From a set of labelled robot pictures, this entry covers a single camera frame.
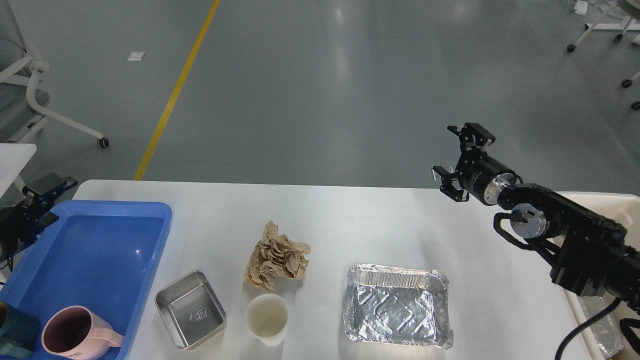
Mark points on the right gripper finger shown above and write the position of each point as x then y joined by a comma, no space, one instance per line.
474,140
447,187

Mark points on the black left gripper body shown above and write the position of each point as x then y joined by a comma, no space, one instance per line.
16,232

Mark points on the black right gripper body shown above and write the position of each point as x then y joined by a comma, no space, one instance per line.
484,177

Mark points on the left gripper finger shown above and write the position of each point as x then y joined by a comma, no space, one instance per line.
39,221
46,190

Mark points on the pink mug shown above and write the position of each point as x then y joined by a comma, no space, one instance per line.
76,333

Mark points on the aluminium foil tray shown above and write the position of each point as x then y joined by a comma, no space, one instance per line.
397,306

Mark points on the stainless steel square container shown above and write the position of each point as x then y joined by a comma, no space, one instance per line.
191,310

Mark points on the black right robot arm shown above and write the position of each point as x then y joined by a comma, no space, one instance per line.
587,252

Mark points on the white side table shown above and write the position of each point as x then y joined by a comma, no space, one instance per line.
13,159

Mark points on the blue plastic tray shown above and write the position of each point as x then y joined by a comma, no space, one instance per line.
99,254

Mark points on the white grey office chair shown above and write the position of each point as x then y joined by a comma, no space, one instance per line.
24,107

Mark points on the teal cup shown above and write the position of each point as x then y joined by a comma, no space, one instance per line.
18,332

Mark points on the beige waste bin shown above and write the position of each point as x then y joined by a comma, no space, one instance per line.
624,209

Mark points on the white rolling stand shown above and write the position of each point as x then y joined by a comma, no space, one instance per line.
630,21

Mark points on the crumpled brown paper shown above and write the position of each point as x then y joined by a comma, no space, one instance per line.
276,256

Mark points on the clear plastic container in bin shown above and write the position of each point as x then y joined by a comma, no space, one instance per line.
603,338

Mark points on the white paper cup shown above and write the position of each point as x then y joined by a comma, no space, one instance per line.
267,319

